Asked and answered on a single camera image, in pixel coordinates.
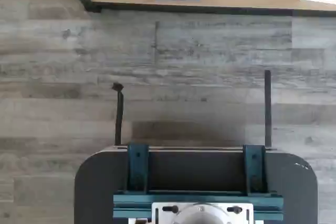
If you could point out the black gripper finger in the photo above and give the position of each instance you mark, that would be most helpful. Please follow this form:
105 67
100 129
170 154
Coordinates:
120 119
268 108

